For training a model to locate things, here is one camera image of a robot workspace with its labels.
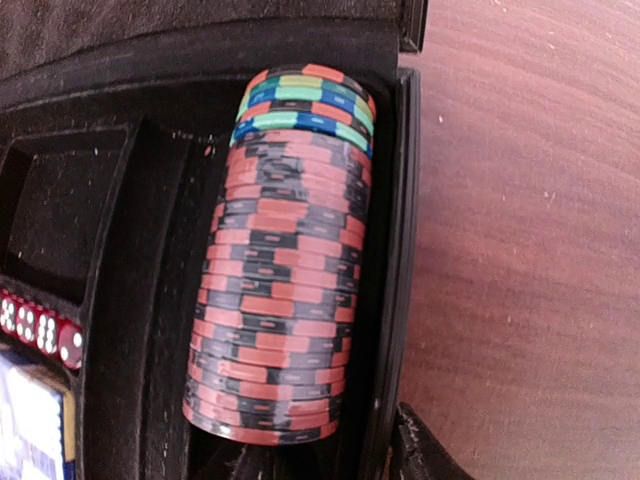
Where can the black poker set case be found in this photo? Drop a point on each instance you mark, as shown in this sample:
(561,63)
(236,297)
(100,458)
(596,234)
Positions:
(115,122)

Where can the small poker chip stack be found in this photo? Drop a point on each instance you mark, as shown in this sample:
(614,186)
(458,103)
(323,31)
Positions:
(309,98)

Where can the red black poker chip stack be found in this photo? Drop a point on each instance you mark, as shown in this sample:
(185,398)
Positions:
(276,304)

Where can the red dice row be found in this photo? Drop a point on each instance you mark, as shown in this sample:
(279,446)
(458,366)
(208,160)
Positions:
(43,329)

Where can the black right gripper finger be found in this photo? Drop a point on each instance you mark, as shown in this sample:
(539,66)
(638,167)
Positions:
(417,454)

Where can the blue yellow texas holdem box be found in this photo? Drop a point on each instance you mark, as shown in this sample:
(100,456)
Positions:
(37,421)

